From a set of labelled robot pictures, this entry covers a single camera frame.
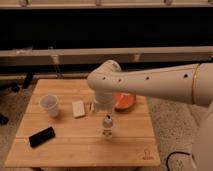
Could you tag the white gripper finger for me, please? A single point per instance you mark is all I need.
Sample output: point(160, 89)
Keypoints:
point(110, 112)
point(92, 108)

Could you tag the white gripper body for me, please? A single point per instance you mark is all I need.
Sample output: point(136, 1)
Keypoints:
point(103, 103)

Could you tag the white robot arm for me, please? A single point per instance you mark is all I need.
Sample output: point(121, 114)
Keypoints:
point(192, 84)

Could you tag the small clear plastic bottle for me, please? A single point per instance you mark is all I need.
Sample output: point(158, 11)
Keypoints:
point(107, 124)

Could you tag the white rectangular sponge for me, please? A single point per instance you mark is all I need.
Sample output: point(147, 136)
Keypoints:
point(78, 109)

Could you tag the wooden table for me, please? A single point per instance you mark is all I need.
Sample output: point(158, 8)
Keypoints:
point(79, 142)

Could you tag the translucent plastic cup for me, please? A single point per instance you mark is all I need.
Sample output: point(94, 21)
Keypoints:
point(49, 103)

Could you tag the black rectangular phone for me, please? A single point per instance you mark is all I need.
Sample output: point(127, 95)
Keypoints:
point(41, 137)

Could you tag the black object at left edge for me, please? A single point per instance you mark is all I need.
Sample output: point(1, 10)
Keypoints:
point(3, 119)

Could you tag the grey shelf rail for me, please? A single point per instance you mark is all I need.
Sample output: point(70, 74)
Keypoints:
point(99, 55)

